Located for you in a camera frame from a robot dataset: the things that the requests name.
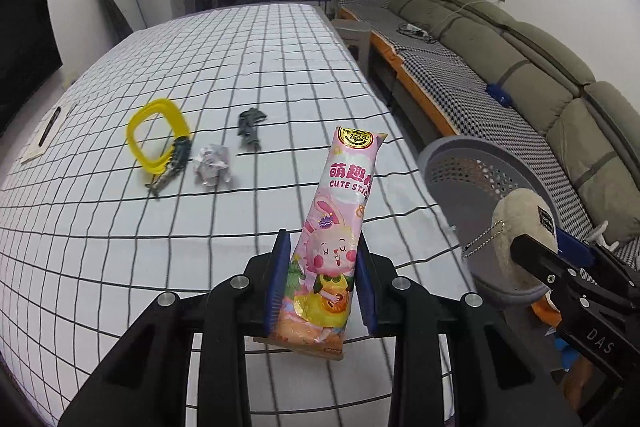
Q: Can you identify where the blue plastic bag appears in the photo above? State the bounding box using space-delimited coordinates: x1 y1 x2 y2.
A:
555 337 581 370

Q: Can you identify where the black pen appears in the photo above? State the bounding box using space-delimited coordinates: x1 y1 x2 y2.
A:
39 107 62 146

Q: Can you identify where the black television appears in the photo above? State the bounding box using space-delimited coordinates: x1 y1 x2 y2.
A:
0 0 63 132

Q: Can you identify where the green sofa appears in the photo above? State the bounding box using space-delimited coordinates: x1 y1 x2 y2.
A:
332 0 640 258

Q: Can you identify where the paper with black pen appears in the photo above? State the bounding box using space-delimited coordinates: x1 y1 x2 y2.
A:
20 104 76 165

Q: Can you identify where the blue pouch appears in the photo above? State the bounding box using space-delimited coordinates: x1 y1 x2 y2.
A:
487 82 513 106

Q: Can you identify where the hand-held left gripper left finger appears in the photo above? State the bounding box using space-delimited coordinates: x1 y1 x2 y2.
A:
60 229 292 427

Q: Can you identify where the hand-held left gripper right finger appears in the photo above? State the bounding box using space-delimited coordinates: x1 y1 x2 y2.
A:
356 232 583 427

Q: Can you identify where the pink snack packet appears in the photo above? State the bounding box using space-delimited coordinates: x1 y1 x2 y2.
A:
252 126 388 362

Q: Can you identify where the yellow plastic ring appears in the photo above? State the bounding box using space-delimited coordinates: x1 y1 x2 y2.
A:
126 98 193 172

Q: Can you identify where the white cable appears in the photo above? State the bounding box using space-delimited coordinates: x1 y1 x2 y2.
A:
440 0 501 32

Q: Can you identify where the silver wrapper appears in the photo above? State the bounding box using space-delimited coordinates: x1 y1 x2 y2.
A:
192 144 233 190

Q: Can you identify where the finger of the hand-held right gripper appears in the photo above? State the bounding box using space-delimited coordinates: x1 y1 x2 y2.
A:
556 227 601 266
510 233 581 290

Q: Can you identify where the beige plush ball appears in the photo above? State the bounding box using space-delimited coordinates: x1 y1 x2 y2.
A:
490 188 558 293

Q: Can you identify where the grey plastic stool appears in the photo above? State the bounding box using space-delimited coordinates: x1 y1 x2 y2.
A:
330 18 373 78

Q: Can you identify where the houndstooth sofa cover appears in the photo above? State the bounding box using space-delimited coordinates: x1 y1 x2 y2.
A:
332 0 640 258

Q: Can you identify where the grey perforated plastic basket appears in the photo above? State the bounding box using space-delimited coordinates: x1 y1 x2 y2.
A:
417 136 563 305

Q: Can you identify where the dark toy figure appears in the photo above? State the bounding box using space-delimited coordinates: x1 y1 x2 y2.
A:
237 107 268 152

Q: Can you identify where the white checked tablecloth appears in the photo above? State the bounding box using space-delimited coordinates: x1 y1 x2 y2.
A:
0 2 481 413

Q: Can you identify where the blue grey toy gun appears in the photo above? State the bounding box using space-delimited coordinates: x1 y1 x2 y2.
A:
145 134 193 200

